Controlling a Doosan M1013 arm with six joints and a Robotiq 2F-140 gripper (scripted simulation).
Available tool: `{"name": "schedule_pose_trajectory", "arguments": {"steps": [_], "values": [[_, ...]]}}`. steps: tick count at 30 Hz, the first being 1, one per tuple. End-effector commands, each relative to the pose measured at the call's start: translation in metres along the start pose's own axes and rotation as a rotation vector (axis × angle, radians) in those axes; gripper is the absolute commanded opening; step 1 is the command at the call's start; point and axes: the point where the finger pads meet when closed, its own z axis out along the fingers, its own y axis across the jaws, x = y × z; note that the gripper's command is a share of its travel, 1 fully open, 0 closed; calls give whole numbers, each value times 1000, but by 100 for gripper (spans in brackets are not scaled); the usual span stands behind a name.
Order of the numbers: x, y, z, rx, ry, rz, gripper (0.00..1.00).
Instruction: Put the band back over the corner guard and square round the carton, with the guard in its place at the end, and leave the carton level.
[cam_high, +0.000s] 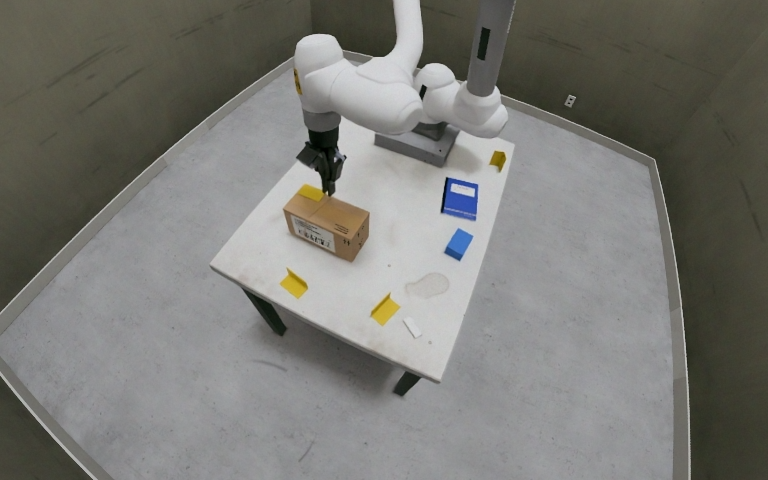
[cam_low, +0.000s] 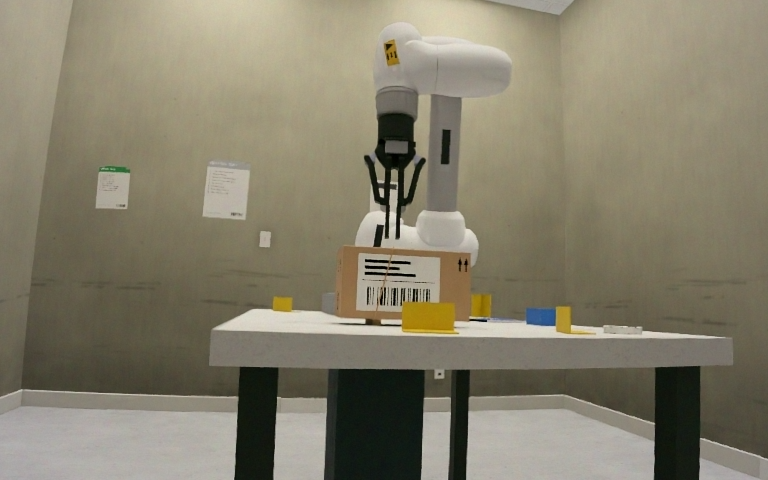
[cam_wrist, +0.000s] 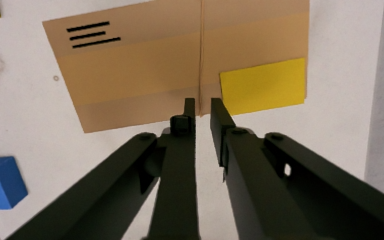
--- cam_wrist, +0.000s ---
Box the brown cardboard carton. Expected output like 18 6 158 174
42 0 310 134

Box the blue rectangular block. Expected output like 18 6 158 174
0 156 28 210

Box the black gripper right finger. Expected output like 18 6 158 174
210 98 384 240

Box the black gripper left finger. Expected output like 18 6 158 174
4 98 201 240

